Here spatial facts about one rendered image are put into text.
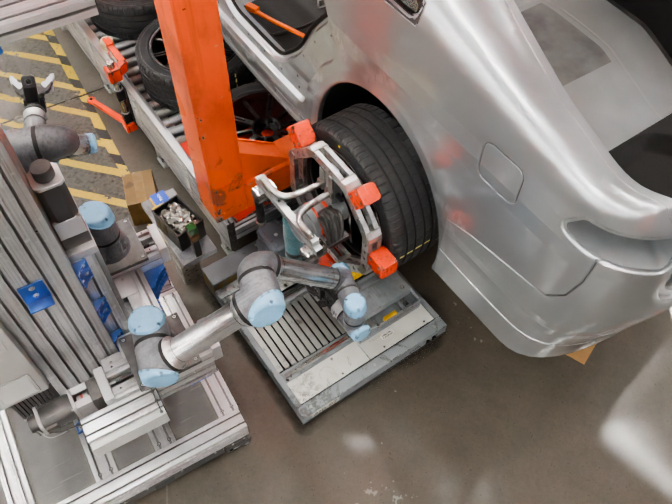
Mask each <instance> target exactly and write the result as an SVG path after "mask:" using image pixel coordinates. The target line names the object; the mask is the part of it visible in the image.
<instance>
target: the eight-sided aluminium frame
mask: <svg viewBox="0 0 672 504"><path fill-rule="evenodd" d="M288 156H289V165H290V181H291V182H290V185H291V189H292V192H293V191H296V190H299V189H301V188H304V187H306V186H308V182H307V158H309V157H312V158H314V159H315V160H316V161H317V163H318V164H319V165H320V166H321V167H322V168H323V169H324V170H325V171H326V173H327V174H328V175H329V176H331V178H332V179H333V180H334V181H335V182H336V184H337V185H338V186H339V187H340V188H341V190H342V192H343V193H344V195H345V198H346V200H347V202H348V205H349V207H350V209H351V212H352V214H353V216H354V218H355V221H356V223H357V225H358V228H359V230H360V232H361V235H362V249H361V256H356V255H352V254H350V253H349V252H348V250H347V249H346V248H345V247H344V246H343V245H342V243H340V244H338V245H337V246H335V248H336V249H337V250H338V251H339V252H340V254H341V255H342V256H340V255H339V254H338V253H337V251H336V250H335V249H334V248H331V249H328V248H327V252H328V253H329V255H330V256H331V257H332V258H333V259H334V261H335V262H336V263H340V262H344V263H346V264H347V265H348V267H349V269H350V270H351V271H352V272H356V273H360V274H362V275H363V274H364V275H367V274H368V273H370V272H372V271H373V270H372V269H371V268H370V267H369V265H368V264H367V263H368V254H369V253H371V252H372V251H374V250H376V249H378V248H379V247H381V239H382V233H381V229H380V226H378V223H377V221H376V219H375V216H374V214H373V212H372V209H371V207H370V205H369V206H367V207H364V208H362V211H363V213H364V215H365V218H366V220H367V222H368V225H369V227H368V226H367V224H366V222H365V219H364V217H363V215H362V212H361V210H360V209H359V210H356V209H355V207H354V205H353V203H352V201H351V199H350V197H349V195H348V193H349V192H351V191H352V190H354V189H356V188H358V187H360V186H362V184H361V182H360V181H359V179H358V177H357V176H356V174H355V173H353V172H352V171H351V170H350V169H349V168H348V167H347V166H346V164H345V163H344V162H343V161H342V160H341V159H340V158H339V157H338V156H337V155H336V154H335V153H334V152H333V151H332V150H331V148H330V147H329V146H328V144H326V143H325V142H324V141H321V140H320V141H318V142H314V143H312V144H310V145H308V146H305V147H303V148H299V149H295V148H293V149H291V150H289V154H288ZM324 156H325V157H326V158H327V159H328V160H329V161H330V162H331V163H334V165H335V166H336V167H337V168H338V169H339V170H340V173H341V174H342V175H343V176H344V177H345V178H344V177H343V176H342V175H341V174H340V173H339V172H338V171H337V170H336V169H335V168H334V166H333V165H332V164H331V163H330V162H329V161H328V160H327V159H326V158H325V157H324ZM305 197H306V199H307V202H309V201H310V200H312V199H314V198H313V196H312V193H311V192H310V193H307V194H305ZM296 199H297V202H298V204H299V206H301V205H303V204H304V203H306V202H305V200H304V198H303V196H300V197H297V198H296Z"/></svg>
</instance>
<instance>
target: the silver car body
mask: <svg viewBox="0 0 672 504"><path fill-rule="evenodd" d="M217 2H218V8H219V15H220V22H221V29H222V36H223V39H224V40H225V42H226V43H227V44H228V45H229V46H230V48H231V49H232V50H233V51H234V52H235V54H236V55H237V56H238V57H239V58H240V60H241V61H242V62H243V63H244V64H245V65H246V67H247V68H248V69H249V70H250V71H251V72H252V74H253V75H254V76H255V77H256V78H257V79H258V80H259V82H260V83H261V84H262V85H263V86H264V87H265V88H266V89H267V90H268V91H269V92H270V94H271V95H272V96H273V97H274V98H275V99H276V100H277V101H278V102H279V103H280V104H281V105H282V106H283V108H284V109H285V110H286V111H287V112H288V113H289V114H290V115H291V116H292V117H293V118H294V119H295V121H296V122H299V121H302V120H305V119H309V121H310V123H311V125H312V124H314V123H316V111H317V106H318V102H319V99H320V97H321V95H322V93H323V91H324V90H325V89H326V88H327V87H328V86H329V85H330V84H332V83H333V82H336V81H341V80H345V81H351V82H354V83H357V84H359V85H361V86H363V87H365V88H366V89H368V90H369V91H371V92H372V93H373V94H374V95H376V96H377V97H378V98H379V99H380V100H381V101H382V102H383V103H384V104H385V105H386V106H387V107H388V108H389V110H390V111H391V112H392V113H393V114H394V116H395V117H396V118H397V120H398V121H399V122H400V124H401V125H402V127H403V128H404V130H405V131H406V133H407V135H408V136H409V138H410V140H411V141H412V143H413V145H414V147H415V149H416V151H417V153H418V155H419V157H420V159H421V161H422V164H423V166H424V168H425V171H426V173H427V176H428V179H429V182H430V185H431V188H432V191H433V195H434V199H435V203H436V208H437V213H438V220H439V231H440V242H439V252H438V257H437V260H436V263H435V265H434V267H433V270H434V271H435V272H436V273H437V274H438V275H439V276H440V278H441V279H442V280H443V281H444V282H445V283H446V284H447V285H448V286H449V287H450V288H451V289H452V290H453V292H454V293H455V294H456V295H457V296H458V297H459V298H460V299H461V300H462V301H463V302H464V303H465V305H466V306H467V307H468V308H469V309H470V310H471V311H472V312H473V313H474V314H475V315H476V316H477V318H478V319H479V320H480V321H481V322H482V323H483V324H484V325H485V326H486V327H487V328H488V329H489V331H490V332H491V333H492V334H493V335H494V336H495V337H496V338H497V339H498V340H499V341H500V342H501V343H502V344H504V345H505V346H506V347H507V348H509V349H511V350H512V351H514V352H516V353H518V354H522V355H525V356H528V357H538V358H545V357H556V356H561V355H565V354H569V353H573V352H576V351H579V350H582V349H585V348H587V347H590V346H592V345H595V344H597V343H599V342H601V341H603V340H605V339H607V338H609V337H611V336H613V335H615V334H617V333H619V332H621V331H622V330H624V329H626V328H629V327H631V326H634V325H636V324H639V323H641V322H643V321H645V320H648V319H650V318H652V317H654V316H656V315H658V314H660V313H662V312H664V311H666V310H668V309H670V308H672V0H217Z"/></svg>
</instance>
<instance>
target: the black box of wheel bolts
mask: <svg viewBox="0 0 672 504"><path fill-rule="evenodd" d="M151 212H152V213H153V216H154V219H155V222H156V225H157V227H158V228H159V229H160V230H161V231H162V232H163V233H164V234H165V235H166V236H167V237H168V238H169V239H170V240H171V241H172V242H173V243H174V244H175V245H176V246H177V247H178V248H179V249H180V250H181V251H182V252H183V251H184V250H186V249H187V248H188V247H190V246H191V241H190V240H189V238H188V235H187V231H186V228H185V225H187V224H189V223H191V222H194V224H195V225H196V226H197V229H198V234H199V237H200V239H201V238H203V237H204V236H206V235H207V234H206V230H205V226H204V222H203V221H204V220H203V219H202V218H201V217H200V216H199V215H198V214H197V213H196V212H195V211H194V210H193V209H192V208H191V207H190V206H189V205H187V204H186V203H185V202H184V201H183V200H182V199H181V198H180V197H179V196H178V195H177V194H176V195H175V196H173V197H172V198H170V199H168V200H167V201H165V202H164V203H162V204H161V205H159V206H158V207H156V208H155V209H153V210H152V211H151Z"/></svg>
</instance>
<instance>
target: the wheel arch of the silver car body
mask: <svg viewBox="0 0 672 504"><path fill-rule="evenodd" d="M358 103H367V104H371V105H374V106H376V107H378V108H380V109H382V110H384V111H385V112H386V113H388V114H389V115H390V116H392V117H393V118H394V119H397V118H396V117H395V116H394V114H393V113H392V112H391V111H390V110H389V108H388V107H387V106H386V105H385V104H384V103H383V102H382V101H381V100H380V99H379V98H378V97H377V96H376V95H374V94H373V93H372V92H371V91H369V90H368V89H366V88H365V87H363V86H361V85H359V84H357V83H354V82H351V81H345V80H341V81H336V82H333V83H332V84H330V85H329V86H328V87H327V88H326V89H325V90H324V91H323V93H322V95H321V97H320V99H319V102H318V106H317V111H316V122H318V121H320V120H323V119H325V118H327V117H329V116H331V115H333V114H335V113H337V112H339V111H341V110H343V109H346V108H347V107H350V106H352V105H354V104H358ZM438 232H439V239H438V250H437V255H436V258H435V261H434V263H433V265H432V269H433V267H434V265H435V263H436V260H437V257H438V252H439V242H440V231H439V220H438Z"/></svg>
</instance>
